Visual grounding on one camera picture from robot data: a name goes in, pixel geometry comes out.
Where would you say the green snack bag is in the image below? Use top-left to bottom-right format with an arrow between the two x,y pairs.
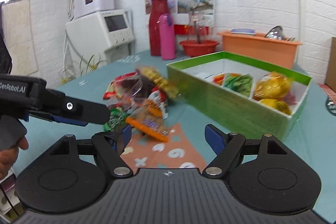
103,107 -> 129,132

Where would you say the brown orange snack bag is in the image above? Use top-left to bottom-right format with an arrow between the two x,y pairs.
125,99 -> 169,143

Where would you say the orange patterned mat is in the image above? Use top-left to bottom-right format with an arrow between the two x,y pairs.
121,123 -> 206,172

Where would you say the red plastic basin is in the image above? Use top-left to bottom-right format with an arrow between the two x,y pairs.
179,40 -> 219,57

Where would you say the green cardboard box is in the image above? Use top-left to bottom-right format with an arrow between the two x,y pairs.
166,52 -> 312,140

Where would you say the white machine with screen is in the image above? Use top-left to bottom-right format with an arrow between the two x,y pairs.
66,10 -> 135,64

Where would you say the pink thermos bottle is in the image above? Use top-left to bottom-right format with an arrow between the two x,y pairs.
158,14 -> 176,60

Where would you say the brown cardboard box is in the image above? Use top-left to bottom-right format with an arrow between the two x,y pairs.
325,37 -> 336,92

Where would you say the orange plastic tub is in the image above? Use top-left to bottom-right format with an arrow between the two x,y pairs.
218,31 -> 302,69

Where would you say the small red white packet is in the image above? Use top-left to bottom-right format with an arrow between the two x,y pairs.
147,87 -> 169,119

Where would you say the green peas snack packet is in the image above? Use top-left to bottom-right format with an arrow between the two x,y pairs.
222,73 -> 253,97

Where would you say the yellow candy bag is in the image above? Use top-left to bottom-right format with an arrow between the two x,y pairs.
253,71 -> 294,100

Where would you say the pink candy packet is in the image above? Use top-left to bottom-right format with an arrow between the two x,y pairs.
281,92 -> 297,106

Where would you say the glass jar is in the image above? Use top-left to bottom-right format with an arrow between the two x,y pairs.
188,10 -> 210,44

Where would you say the orange leaf snack packet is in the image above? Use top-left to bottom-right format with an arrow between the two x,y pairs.
212,73 -> 226,85

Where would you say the dark red dates bag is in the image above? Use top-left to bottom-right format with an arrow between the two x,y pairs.
121,75 -> 155,107

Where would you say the yellow corn puffs bag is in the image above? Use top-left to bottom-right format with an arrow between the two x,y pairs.
136,65 -> 180,101

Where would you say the steel bowl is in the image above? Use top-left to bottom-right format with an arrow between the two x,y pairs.
265,26 -> 285,40

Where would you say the dark red thermos jug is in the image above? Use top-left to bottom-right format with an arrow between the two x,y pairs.
149,0 -> 170,56

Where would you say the person left hand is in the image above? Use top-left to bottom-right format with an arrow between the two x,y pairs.
0,137 -> 29,180

